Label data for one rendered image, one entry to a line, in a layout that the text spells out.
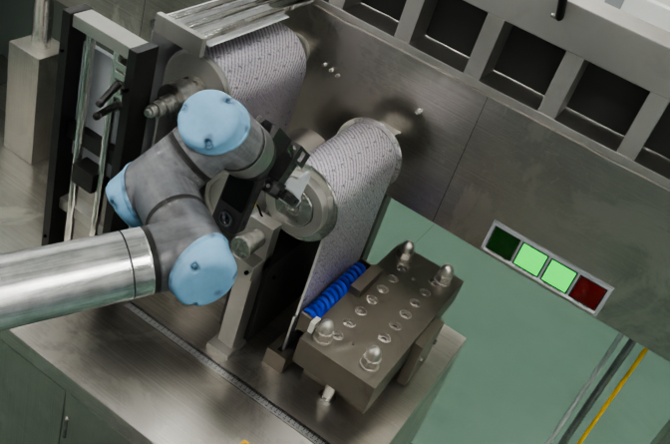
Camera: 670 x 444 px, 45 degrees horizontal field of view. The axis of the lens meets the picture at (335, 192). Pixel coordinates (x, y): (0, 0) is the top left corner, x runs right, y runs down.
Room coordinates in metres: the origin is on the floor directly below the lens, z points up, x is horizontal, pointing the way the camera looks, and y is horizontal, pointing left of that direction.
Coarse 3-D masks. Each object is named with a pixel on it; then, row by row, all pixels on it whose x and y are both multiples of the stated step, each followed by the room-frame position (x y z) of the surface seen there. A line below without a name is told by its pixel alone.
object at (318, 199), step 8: (296, 176) 1.10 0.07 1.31; (312, 184) 1.09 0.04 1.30; (312, 192) 1.09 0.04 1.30; (320, 192) 1.09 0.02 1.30; (272, 200) 1.11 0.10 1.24; (312, 200) 1.08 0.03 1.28; (320, 200) 1.08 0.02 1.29; (272, 208) 1.11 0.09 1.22; (320, 208) 1.08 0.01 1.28; (272, 216) 1.11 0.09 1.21; (320, 216) 1.08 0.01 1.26; (288, 224) 1.09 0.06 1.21; (312, 224) 1.08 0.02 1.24; (320, 224) 1.07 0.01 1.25; (288, 232) 1.09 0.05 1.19; (296, 232) 1.09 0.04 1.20; (304, 232) 1.08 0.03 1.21; (312, 232) 1.08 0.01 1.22
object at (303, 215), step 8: (304, 192) 1.09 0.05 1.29; (304, 200) 1.09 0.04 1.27; (280, 208) 1.10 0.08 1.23; (304, 208) 1.08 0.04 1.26; (312, 208) 1.08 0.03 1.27; (280, 216) 1.10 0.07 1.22; (288, 216) 1.09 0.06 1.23; (296, 216) 1.09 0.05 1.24; (304, 216) 1.08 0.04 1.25; (312, 216) 1.08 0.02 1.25; (296, 224) 1.09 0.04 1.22; (304, 224) 1.08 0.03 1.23
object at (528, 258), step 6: (522, 246) 1.28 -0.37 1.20; (528, 246) 1.28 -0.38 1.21; (522, 252) 1.28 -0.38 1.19; (528, 252) 1.28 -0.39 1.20; (534, 252) 1.27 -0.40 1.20; (540, 252) 1.27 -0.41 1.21; (516, 258) 1.28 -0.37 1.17; (522, 258) 1.28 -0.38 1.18; (528, 258) 1.27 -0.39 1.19; (534, 258) 1.27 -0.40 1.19; (540, 258) 1.27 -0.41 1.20; (522, 264) 1.28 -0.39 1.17; (528, 264) 1.27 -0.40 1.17; (534, 264) 1.27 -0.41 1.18; (540, 264) 1.26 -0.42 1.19; (528, 270) 1.27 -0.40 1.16; (534, 270) 1.27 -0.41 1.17
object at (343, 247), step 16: (384, 192) 1.31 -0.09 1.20; (368, 208) 1.25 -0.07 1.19; (352, 224) 1.20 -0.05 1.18; (368, 224) 1.29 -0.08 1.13; (336, 240) 1.15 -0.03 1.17; (352, 240) 1.23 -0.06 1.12; (320, 256) 1.10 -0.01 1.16; (336, 256) 1.18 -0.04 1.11; (352, 256) 1.27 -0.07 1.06; (320, 272) 1.13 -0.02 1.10; (336, 272) 1.21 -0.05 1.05; (304, 288) 1.09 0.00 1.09; (320, 288) 1.16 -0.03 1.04; (304, 304) 1.11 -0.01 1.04
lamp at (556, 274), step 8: (552, 264) 1.26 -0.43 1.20; (560, 264) 1.25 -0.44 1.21; (544, 272) 1.26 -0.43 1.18; (552, 272) 1.26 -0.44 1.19; (560, 272) 1.25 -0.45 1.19; (568, 272) 1.25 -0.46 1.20; (544, 280) 1.26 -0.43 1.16; (552, 280) 1.25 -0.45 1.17; (560, 280) 1.25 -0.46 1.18; (568, 280) 1.24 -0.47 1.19; (560, 288) 1.25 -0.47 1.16
